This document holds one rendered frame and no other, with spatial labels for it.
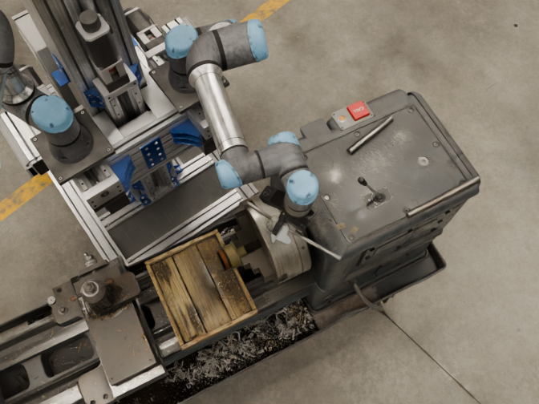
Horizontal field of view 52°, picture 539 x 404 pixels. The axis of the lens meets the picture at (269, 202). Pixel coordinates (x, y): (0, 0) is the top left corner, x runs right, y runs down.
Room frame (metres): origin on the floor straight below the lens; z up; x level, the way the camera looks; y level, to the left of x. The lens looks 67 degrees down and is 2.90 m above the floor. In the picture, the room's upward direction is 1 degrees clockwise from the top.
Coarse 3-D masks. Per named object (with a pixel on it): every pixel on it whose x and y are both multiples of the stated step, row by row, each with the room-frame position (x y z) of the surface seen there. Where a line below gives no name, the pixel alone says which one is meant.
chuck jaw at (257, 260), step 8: (248, 256) 0.57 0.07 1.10; (256, 256) 0.57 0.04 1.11; (264, 256) 0.57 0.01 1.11; (248, 264) 0.54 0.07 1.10; (256, 264) 0.54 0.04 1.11; (264, 264) 0.54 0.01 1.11; (256, 272) 0.52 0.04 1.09; (264, 272) 0.51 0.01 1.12; (272, 272) 0.51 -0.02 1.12; (264, 280) 0.49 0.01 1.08
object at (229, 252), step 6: (228, 246) 0.60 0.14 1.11; (234, 246) 0.60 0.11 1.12; (216, 252) 0.58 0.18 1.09; (222, 252) 0.58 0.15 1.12; (228, 252) 0.57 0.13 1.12; (234, 252) 0.58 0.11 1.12; (240, 252) 0.58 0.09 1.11; (246, 252) 0.58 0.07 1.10; (222, 258) 0.56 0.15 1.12; (228, 258) 0.56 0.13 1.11; (234, 258) 0.56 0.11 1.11; (240, 258) 0.56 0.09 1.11; (222, 264) 0.54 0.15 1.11; (228, 264) 0.54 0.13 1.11; (234, 264) 0.54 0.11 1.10; (240, 264) 0.55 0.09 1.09
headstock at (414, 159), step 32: (384, 96) 1.13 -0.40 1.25; (416, 96) 1.13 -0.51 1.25; (352, 128) 0.99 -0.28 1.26; (384, 128) 0.99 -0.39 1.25; (416, 128) 1.00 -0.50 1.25; (320, 160) 0.86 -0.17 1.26; (352, 160) 0.87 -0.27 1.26; (384, 160) 0.87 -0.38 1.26; (416, 160) 0.87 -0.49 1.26; (448, 160) 0.87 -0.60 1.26; (320, 192) 0.74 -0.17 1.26; (352, 192) 0.75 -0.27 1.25; (384, 192) 0.75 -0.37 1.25; (416, 192) 0.75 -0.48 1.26; (320, 224) 0.64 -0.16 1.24; (352, 224) 0.64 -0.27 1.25; (384, 224) 0.64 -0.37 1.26; (416, 224) 0.68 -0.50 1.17; (320, 256) 0.56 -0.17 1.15; (352, 256) 0.54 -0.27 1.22; (384, 256) 0.65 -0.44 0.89; (320, 288) 0.52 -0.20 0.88
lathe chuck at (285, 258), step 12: (240, 204) 0.75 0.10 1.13; (264, 204) 0.71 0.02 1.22; (252, 216) 0.66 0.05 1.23; (264, 216) 0.66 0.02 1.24; (264, 228) 0.62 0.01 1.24; (264, 240) 0.58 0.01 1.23; (276, 240) 0.59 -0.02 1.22; (276, 252) 0.55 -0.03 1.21; (288, 252) 0.56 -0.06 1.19; (276, 264) 0.52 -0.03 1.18; (288, 264) 0.53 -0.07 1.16; (300, 264) 0.54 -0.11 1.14; (288, 276) 0.50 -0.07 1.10
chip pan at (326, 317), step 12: (408, 264) 0.73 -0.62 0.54; (420, 264) 0.73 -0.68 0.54; (432, 264) 0.73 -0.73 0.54; (396, 276) 0.68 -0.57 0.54; (408, 276) 0.68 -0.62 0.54; (420, 276) 0.68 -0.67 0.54; (372, 288) 0.62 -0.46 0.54; (384, 288) 0.62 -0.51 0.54; (396, 288) 0.62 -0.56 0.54; (348, 300) 0.56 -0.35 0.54; (360, 300) 0.56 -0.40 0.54; (372, 300) 0.57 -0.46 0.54; (324, 312) 0.51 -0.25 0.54; (336, 312) 0.51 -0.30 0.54; (348, 312) 0.51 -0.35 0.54; (24, 324) 0.42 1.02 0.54; (324, 324) 0.46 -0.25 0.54; (0, 336) 0.37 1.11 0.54
